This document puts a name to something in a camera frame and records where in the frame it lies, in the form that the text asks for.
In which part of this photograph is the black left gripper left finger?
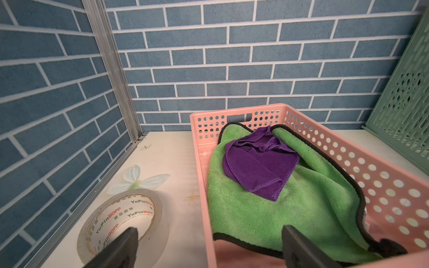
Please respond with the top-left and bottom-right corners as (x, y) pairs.
(84, 227), (138, 268)

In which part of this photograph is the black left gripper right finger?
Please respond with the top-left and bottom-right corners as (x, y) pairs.
(282, 225), (342, 268)

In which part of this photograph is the green grey microfibre cloth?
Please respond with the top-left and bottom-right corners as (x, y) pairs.
(207, 123), (407, 267)

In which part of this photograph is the purple square dishcloth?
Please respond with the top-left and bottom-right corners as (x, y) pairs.
(222, 126), (301, 202)

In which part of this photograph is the clear packing tape roll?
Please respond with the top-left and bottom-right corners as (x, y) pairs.
(77, 189), (169, 268)

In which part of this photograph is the pink perforated plastic basket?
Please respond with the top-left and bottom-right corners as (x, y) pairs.
(190, 104), (429, 268)

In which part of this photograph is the green plastic file organiser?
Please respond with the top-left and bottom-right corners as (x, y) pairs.
(364, 11), (429, 174)

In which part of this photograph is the aluminium corner post left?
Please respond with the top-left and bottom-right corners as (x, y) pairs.
(82, 0), (143, 143)

